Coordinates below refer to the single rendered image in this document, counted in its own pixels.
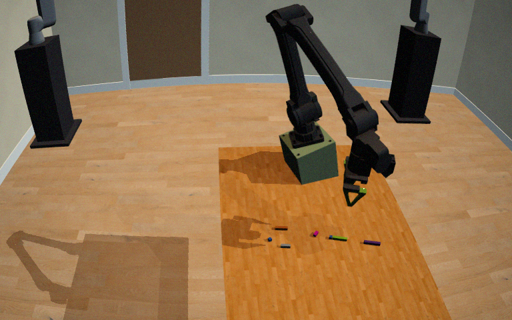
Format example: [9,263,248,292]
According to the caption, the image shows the purple rod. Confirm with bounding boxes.
[363,240,381,246]

